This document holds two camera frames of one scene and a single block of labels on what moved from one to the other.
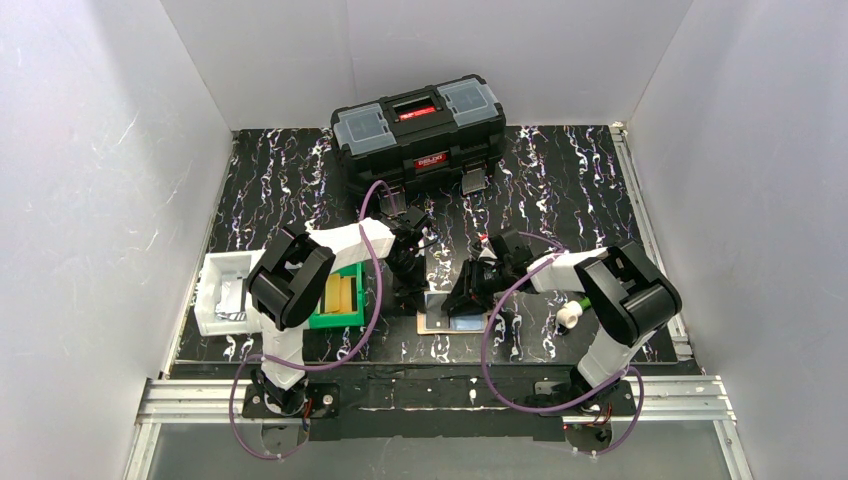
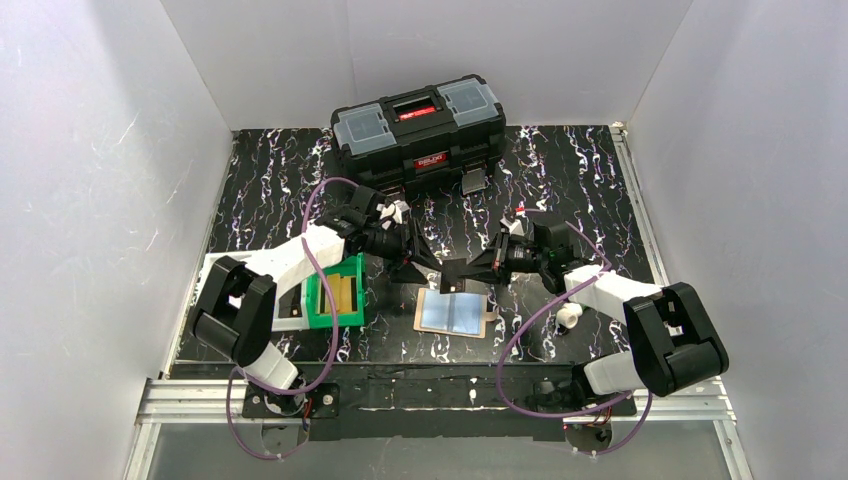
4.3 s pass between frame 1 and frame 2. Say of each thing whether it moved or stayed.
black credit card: moved
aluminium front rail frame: stayed
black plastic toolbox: stayed
